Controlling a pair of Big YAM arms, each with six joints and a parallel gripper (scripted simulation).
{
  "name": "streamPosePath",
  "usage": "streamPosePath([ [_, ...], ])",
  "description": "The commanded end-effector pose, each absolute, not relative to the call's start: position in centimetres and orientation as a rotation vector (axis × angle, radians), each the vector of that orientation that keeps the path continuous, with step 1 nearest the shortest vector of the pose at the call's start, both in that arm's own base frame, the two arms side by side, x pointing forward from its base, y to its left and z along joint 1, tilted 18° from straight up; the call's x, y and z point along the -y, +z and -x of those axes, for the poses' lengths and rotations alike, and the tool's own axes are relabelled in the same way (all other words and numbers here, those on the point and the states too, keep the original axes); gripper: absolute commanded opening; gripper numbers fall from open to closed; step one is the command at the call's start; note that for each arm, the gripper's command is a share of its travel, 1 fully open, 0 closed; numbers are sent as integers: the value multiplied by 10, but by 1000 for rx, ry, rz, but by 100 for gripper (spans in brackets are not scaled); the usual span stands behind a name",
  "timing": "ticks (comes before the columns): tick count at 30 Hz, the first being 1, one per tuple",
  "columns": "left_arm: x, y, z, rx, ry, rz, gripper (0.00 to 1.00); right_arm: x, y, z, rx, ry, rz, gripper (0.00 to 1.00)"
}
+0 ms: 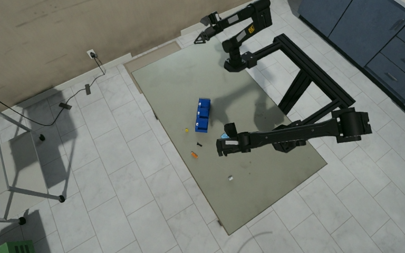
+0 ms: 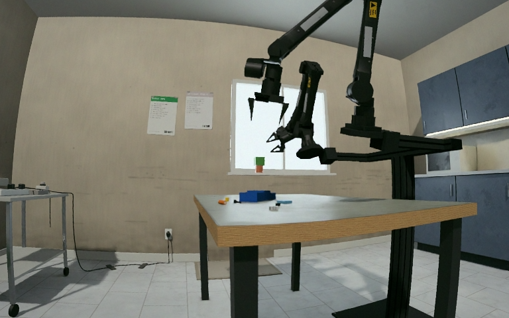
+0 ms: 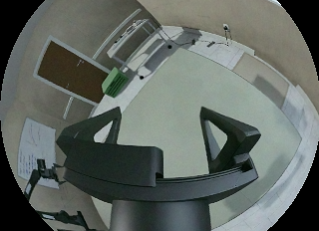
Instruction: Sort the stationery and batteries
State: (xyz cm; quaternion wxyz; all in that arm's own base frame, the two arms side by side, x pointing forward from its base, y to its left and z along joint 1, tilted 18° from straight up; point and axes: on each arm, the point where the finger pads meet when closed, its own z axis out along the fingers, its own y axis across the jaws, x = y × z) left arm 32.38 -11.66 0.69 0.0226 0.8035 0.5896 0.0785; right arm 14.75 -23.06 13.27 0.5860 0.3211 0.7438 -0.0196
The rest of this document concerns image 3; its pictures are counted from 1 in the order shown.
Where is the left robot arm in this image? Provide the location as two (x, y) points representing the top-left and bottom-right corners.
(23, 159), (83, 226)

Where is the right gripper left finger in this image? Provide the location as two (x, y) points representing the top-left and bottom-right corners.
(60, 107), (122, 144)

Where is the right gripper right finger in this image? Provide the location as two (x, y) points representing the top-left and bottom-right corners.
(199, 107), (261, 173)

